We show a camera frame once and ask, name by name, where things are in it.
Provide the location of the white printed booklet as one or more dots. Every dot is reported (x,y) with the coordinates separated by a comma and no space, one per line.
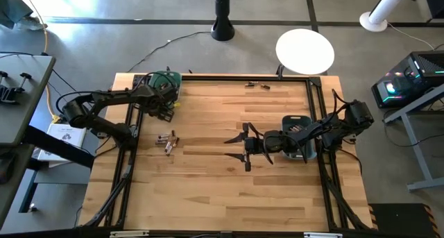
(67,135)

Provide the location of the black bench clamp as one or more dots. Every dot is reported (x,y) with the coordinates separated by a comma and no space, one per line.
(8,94)

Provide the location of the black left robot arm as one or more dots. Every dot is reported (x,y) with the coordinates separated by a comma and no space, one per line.
(100,98)

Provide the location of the grey side table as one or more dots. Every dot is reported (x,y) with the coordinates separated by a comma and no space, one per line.
(31,109)

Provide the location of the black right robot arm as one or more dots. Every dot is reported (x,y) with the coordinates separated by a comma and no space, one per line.
(357,118)

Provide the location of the silver and black AA battery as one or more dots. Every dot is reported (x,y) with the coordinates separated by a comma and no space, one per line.
(169,148)
(293,129)
(300,127)

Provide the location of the black aluminium table frame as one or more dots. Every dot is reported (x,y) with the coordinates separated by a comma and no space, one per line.
(222,78)

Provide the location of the white floor stand pole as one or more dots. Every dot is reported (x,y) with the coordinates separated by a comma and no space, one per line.
(373,22)

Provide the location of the black pole base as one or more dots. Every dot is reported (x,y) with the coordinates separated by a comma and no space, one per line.
(222,23)

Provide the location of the black box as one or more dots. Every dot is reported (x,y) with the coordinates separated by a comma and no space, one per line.
(435,2)

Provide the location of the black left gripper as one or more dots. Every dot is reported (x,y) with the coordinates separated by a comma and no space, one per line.
(159,99)

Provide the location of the small AA battery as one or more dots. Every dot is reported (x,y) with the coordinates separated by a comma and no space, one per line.
(173,133)
(162,141)
(163,136)

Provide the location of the silver metal bracket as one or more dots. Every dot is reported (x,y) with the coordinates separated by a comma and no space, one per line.
(128,234)
(322,235)

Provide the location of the blue plastic bin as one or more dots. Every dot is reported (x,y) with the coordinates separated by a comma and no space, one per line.
(298,156)

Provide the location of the dark desk top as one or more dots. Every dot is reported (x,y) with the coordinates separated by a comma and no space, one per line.
(14,196)

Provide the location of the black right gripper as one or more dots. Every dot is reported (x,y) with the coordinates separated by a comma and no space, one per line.
(268,142)

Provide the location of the black table support beam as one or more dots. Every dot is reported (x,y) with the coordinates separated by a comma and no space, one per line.
(59,148)

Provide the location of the green plastic bin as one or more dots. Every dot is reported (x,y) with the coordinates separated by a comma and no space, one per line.
(175,76)

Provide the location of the grey metal desk frame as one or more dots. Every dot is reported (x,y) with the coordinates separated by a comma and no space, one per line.
(417,154)

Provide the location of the black computer with coloured lights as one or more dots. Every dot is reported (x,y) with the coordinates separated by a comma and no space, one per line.
(409,82)

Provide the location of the black case with yellow stripes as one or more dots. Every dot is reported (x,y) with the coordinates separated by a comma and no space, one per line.
(402,220)

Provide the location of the white round stool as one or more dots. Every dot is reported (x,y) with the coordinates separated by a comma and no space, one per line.
(305,52)

